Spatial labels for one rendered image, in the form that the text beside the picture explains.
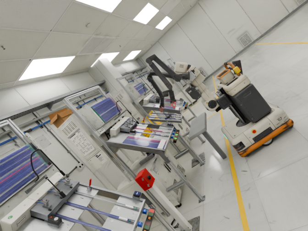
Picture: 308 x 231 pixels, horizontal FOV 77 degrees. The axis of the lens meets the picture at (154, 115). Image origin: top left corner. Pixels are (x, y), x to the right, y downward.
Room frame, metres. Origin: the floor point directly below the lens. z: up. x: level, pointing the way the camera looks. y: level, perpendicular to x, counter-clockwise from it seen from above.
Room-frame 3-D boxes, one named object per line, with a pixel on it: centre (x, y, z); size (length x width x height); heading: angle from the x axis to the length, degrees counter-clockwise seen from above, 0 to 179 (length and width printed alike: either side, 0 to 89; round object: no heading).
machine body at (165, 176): (2.70, 0.61, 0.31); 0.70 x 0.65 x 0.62; 156
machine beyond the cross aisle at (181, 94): (7.29, -1.38, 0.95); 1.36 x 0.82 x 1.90; 66
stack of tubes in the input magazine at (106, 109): (2.70, 0.48, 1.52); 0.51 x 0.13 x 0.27; 156
